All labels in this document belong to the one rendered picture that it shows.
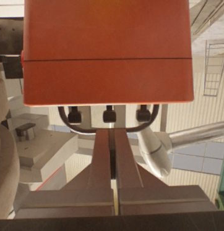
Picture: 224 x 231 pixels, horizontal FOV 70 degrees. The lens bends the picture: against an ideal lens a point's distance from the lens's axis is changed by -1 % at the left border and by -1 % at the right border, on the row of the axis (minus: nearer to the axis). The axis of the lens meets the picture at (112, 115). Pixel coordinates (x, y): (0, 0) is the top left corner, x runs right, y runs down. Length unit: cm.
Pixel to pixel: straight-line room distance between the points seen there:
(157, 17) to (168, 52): 4
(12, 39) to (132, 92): 119
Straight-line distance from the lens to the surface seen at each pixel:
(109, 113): 25
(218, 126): 108
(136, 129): 32
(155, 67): 18
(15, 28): 133
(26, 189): 364
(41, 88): 19
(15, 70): 143
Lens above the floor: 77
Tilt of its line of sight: 16 degrees up
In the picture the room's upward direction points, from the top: 179 degrees clockwise
